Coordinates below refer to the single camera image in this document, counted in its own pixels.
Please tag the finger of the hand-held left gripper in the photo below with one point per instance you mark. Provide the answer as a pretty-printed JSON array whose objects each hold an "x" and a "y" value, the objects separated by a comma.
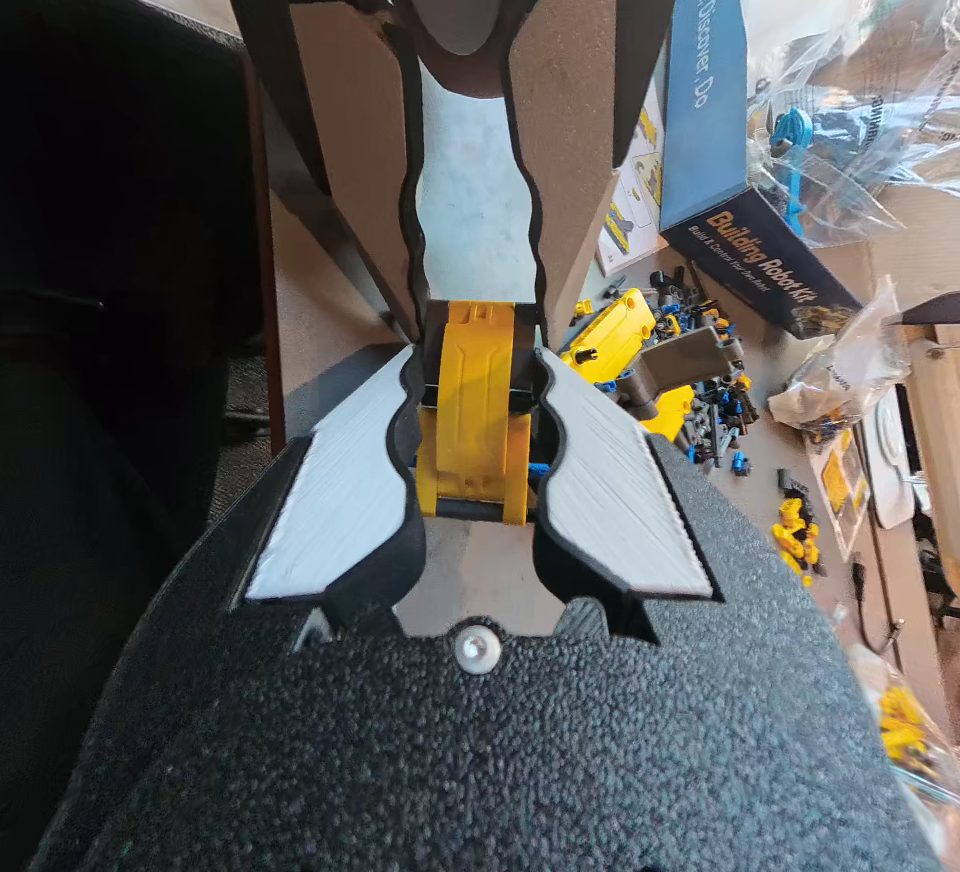
[
  {"x": 570, "y": 108},
  {"x": 353, "y": 123}
]

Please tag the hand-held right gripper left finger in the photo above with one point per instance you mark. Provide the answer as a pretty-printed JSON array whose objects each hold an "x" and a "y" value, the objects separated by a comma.
[{"x": 338, "y": 512}]

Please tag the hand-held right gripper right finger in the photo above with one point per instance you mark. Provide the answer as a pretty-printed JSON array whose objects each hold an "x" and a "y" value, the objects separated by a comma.
[{"x": 623, "y": 512}]

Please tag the yellow brick panel piece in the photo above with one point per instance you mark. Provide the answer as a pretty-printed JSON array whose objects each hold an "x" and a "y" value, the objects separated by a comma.
[{"x": 473, "y": 423}]

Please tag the yellow black brick vehicle model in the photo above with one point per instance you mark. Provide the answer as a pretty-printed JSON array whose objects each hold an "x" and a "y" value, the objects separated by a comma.
[{"x": 615, "y": 333}]

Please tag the grey desk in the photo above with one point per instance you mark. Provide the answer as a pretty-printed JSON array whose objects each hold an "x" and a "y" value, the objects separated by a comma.
[{"x": 315, "y": 303}]

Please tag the building instruction booklet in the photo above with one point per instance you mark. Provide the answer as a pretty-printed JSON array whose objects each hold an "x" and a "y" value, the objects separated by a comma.
[{"x": 638, "y": 198}]

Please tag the blue cardboard box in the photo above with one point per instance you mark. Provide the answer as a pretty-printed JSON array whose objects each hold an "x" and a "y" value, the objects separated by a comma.
[{"x": 705, "y": 93}]

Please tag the pile of small bricks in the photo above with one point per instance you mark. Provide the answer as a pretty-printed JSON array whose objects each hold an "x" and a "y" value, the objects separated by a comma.
[{"x": 720, "y": 408}]

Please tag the cluster of yellow bricks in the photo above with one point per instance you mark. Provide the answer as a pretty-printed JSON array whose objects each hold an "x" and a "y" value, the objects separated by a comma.
[{"x": 798, "y": 527}]

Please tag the blue plastic tool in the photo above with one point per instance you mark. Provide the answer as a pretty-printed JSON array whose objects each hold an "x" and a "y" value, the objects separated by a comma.
[{"x": 792, "y": 153}]

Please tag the sticker sheet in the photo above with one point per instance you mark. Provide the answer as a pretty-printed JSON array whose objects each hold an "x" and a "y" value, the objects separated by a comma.
[{"x": 840, "y": 378}]

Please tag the person's black trousers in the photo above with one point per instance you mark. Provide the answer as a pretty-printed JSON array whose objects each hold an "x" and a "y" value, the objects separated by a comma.
[{"x": 105, "y": 363}]

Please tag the clear plastic bag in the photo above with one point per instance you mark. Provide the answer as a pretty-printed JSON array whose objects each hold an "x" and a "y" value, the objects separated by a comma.
[{"x": 855, "y": 63}]

